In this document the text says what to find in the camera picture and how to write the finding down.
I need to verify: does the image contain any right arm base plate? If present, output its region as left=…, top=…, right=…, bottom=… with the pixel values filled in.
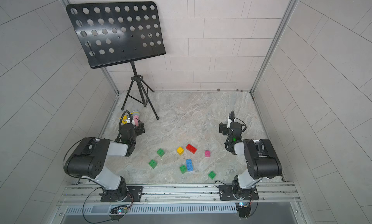
left=217, top=185, right=259, bottom=201

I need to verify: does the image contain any yellow lego brick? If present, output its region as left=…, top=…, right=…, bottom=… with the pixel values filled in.
left=176, top=147, right=184, bottom=155

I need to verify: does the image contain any white ventilation grille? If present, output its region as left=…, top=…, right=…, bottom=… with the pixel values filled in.
left=65, top=203, right=237, bottom=215

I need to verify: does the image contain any green lego brick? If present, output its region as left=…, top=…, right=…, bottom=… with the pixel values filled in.
left=208, top=171, right=216, bottom=180
left=157, top=148, right=165, bottom=157
left=149, top=160, right=158, bottom=169
left=179, top=165, right=188, bottom=174

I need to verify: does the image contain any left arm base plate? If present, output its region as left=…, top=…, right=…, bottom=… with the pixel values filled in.
left=99, top=186, right=143, bottom=202

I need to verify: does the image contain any black perforated music stand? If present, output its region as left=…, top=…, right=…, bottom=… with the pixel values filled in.
left=66, top=1, right=166, bottom=106

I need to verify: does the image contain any pink toy microphone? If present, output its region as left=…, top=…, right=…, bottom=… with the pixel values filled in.
left=131, top=110, right=139, bottom=127

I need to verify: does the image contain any green lego brick beside blue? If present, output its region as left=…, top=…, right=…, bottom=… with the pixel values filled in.
left=179, top=165, right=188, bottom=174

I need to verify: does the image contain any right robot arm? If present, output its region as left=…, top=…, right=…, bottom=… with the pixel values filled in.
left=219, top=111, right=282, bottom=194

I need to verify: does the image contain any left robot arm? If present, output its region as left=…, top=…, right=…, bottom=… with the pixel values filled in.
left=63, top=110, right=145, bottom=201

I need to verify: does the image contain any aluminium mounting rail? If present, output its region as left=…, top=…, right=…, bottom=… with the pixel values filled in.
left=57, top=182, right=300, bottom=205

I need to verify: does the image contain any red lego brick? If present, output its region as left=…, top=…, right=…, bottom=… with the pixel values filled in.
left=186, top=144, right=197, bottom=154

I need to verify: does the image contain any yellow plastic triangle frame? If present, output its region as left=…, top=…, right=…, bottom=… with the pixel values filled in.
left=121, top=115, right=131, bottom=125

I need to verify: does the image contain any pink lego brick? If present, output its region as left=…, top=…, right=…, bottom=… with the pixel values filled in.
left=205, top=150, right=211, bottom=157

